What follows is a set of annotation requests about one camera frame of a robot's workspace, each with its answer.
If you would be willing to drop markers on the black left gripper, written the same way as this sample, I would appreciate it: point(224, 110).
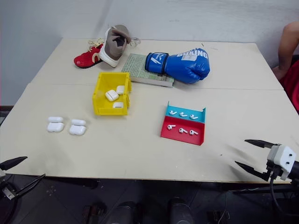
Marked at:
point(6, 189)

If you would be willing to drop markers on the dark rounded shape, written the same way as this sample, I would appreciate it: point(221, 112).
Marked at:
point(181, 211)
point(123, 213)

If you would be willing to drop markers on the red sneaker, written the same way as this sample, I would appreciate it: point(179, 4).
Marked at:
point(87, 58)

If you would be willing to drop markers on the green paperback book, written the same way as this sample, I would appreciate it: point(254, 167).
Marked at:
point(137, 67)

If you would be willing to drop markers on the red and teal tray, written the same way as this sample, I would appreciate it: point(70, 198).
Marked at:
point(182, 138)

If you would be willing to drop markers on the white earbud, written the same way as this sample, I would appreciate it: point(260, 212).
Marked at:
point(170, 127)
point(193, 116)
point(173, 113)
point(182, 114)
point(193, 132)
point(182, 130)

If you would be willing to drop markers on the blue boxing glove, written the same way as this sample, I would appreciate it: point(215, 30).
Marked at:
point(187, 66)

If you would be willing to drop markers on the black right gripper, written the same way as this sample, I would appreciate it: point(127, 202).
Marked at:
point(273, 173)

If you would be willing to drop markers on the taupe sneaker white sole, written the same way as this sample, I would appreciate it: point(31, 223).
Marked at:
point(114, 46)

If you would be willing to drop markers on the yellow plastic bin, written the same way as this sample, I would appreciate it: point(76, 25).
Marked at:
point(102, 93)

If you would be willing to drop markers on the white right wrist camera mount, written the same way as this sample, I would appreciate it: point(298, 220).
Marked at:
point(281, 156)

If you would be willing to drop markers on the person's red garment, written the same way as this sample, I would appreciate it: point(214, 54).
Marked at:
point(292, 81)

